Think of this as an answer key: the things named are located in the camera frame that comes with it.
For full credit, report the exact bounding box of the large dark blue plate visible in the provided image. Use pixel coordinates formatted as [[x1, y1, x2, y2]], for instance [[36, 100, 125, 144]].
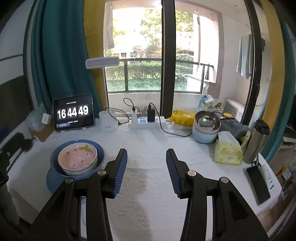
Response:
[[46, 167, 69, 194]]

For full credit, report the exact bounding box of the cream yellow bowl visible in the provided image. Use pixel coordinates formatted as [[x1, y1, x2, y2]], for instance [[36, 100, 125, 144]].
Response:
[[60, 150, 99, 176]]

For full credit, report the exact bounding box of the large blue bowl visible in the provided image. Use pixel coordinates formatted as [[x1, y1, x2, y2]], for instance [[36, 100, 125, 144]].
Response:
[[50, 140, 105, 180]]

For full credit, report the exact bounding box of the pink strawberry bowl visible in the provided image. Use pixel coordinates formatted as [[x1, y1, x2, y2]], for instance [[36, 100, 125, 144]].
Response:
[[57, 143, 98, 173]]

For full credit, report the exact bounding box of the black smartphone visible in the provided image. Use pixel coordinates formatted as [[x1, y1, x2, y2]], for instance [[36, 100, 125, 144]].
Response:
[[246, 166, 270, 205]]

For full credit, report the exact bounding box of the yellow tissue pack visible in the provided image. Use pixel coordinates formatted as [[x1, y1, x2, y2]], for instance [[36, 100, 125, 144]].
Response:
[[214, 131, 243, 166]]

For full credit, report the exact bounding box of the steel thermos bottle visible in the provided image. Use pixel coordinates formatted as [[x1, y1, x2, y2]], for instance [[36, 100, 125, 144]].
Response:
[[241, 119, 270, 164]]

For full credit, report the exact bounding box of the light blue bowl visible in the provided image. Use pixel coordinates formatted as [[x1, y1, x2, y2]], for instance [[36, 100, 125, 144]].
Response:
[[192, 128, 217, 144]]

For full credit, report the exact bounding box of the cardboard box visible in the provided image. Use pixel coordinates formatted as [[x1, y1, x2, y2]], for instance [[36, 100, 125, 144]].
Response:
[[29, 121, 54, 142]]

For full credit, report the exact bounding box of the grey folded cloth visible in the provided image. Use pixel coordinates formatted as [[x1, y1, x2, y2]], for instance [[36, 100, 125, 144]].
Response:
[[219, 118, 249, 140]]

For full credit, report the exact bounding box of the clear plastic bag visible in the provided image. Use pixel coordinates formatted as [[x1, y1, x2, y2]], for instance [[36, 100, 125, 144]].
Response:
[[26, 102, 47, 132]]

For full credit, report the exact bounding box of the stainless steel bowl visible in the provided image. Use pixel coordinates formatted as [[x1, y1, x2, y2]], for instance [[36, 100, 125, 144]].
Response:
[[195, 110, 221, 130]]

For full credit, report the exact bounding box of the small white box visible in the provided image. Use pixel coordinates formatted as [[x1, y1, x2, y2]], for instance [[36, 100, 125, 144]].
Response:
[[41, 113, 53, 125]]

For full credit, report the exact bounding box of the white desk lamp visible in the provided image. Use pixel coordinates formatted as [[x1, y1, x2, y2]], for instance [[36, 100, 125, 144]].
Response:
[[85, 57, 119, 132]]

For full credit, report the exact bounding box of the yellow snack bag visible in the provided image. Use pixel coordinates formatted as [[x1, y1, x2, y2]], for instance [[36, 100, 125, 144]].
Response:
[[168, 110, 195, 127]]

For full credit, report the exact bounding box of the tablet showing clock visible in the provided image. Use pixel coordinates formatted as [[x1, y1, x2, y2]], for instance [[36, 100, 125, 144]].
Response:
[[53, 93, 95, 132]]

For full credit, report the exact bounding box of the blue snack bag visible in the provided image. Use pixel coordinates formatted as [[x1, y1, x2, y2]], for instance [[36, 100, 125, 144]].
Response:
[[197, 94, 223, 113]]

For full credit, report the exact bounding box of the white power strip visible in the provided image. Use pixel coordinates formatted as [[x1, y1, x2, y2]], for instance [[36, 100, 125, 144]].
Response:
[[128, 116, 166, 128]]

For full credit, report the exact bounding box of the white charger plug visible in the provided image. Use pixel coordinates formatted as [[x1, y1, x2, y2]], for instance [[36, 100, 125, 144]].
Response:
[[131, 107, 137, 125]]

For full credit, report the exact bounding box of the black charger plug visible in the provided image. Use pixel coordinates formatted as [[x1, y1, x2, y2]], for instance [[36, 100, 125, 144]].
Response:
[[147, 105, 155, 123]]

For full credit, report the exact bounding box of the hanging light blue towel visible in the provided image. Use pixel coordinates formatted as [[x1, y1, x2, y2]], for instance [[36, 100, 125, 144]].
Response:
[[236, 34, 254, 79]]

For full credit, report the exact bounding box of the teal curtain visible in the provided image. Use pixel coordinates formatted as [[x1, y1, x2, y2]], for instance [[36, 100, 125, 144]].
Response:
[[31, 1, 102, 118]]

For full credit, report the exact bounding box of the yellow curtain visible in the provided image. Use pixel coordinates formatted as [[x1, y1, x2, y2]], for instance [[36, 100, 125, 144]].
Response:
[[84, 0, 105, 110]]

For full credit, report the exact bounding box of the black round cable puck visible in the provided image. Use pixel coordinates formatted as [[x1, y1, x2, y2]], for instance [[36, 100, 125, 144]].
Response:
[[21, 138, 33, 153]]

